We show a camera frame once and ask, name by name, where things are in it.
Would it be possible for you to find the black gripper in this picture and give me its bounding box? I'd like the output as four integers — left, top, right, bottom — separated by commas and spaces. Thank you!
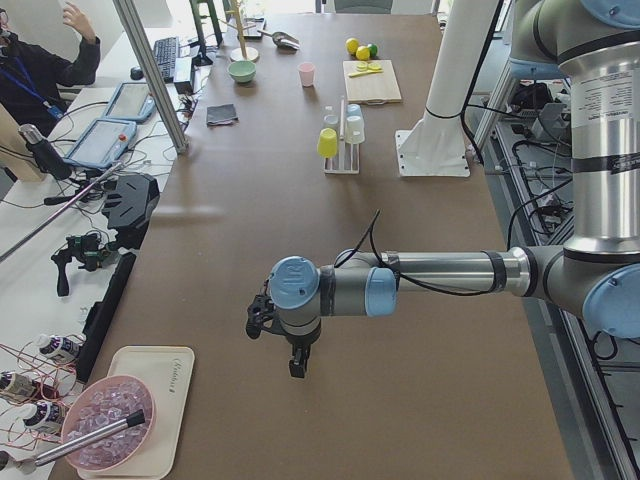
285, 333, 320, 378

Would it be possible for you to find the pink plastic cup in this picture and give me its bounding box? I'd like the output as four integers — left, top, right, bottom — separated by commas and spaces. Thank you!
298, 62, 315, 88

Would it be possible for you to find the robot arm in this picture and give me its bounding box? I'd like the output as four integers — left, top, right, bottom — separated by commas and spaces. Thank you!
246, 1, 639, 378

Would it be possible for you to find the yellow plastic cup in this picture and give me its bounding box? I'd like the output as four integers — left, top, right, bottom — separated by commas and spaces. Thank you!
317, 128, 338, 158

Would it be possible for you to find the white plastic cup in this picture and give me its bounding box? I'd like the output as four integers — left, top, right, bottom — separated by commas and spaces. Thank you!
344, 115, 365, 145

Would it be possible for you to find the grey plastic cup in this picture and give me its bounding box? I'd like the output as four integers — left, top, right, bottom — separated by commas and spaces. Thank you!
323, 114, 340, 132

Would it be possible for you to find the light blue plastic cup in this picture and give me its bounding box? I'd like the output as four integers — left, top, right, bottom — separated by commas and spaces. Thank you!
346, 103, 363, 118

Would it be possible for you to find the beige tray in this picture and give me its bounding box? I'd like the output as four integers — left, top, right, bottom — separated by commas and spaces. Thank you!
77, 346, 195, 479

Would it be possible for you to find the pink bowl with ice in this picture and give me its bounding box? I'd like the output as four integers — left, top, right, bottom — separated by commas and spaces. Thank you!
61, 375, 155, 472

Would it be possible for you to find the drink bottle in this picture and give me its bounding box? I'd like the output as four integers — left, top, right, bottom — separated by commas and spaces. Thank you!
19, 401, 67, 435
0, 371, 44, 402
35, 334, 81, 365

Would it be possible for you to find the grey folded cloth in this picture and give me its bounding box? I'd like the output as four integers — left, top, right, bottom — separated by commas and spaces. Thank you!
206, 104, 238, 126

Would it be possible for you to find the wooden cutting board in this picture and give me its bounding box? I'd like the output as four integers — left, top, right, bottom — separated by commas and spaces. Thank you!
342, 60, 402, 104

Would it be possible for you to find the blue teach pendant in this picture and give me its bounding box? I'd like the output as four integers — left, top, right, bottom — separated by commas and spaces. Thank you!
62, 118, 137, 169
104, 82, 155, 123

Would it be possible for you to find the yellow plastic knife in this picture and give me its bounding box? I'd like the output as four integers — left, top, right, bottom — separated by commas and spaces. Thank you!
347, 69, 383, 78

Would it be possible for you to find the green bowl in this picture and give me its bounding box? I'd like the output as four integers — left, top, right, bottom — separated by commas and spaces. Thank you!
227, 60, 256, 84

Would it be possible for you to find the wooden mug tree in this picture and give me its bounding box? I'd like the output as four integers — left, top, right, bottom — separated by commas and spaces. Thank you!
223, 0, 259, 62

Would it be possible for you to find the yellow lemon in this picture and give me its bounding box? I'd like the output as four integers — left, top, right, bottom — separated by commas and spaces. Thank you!
355, 45, 371, 61
345, 37, 360, 55

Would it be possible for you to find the green lime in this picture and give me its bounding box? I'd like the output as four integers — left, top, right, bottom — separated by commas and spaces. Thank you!
367, 43, 378, 58

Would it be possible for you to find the metal scoop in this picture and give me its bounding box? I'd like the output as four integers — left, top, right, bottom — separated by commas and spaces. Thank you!
259, 29, 300, 51

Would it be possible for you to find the black keyboard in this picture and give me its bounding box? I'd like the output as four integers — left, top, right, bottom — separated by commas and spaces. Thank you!
153, 37, 180, 82

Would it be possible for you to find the seated person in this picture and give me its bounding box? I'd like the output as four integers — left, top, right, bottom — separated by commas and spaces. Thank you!
1, 2, 101, 136

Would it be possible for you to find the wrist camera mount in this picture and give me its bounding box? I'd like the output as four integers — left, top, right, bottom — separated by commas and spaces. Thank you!
245, 280, 283, 340

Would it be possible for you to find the metal tongs handle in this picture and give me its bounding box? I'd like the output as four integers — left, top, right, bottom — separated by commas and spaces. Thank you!
34, 409, 146, 467

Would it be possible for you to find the white wire cup holder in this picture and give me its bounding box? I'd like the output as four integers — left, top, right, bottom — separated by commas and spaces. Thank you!
320, 96, 364, 174

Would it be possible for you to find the aluminium frame post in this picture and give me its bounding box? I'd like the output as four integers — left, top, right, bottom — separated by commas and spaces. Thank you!
113, 0, 188, 154

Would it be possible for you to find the white camera pole base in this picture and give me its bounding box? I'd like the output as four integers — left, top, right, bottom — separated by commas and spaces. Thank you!
396, 0, 502, 177

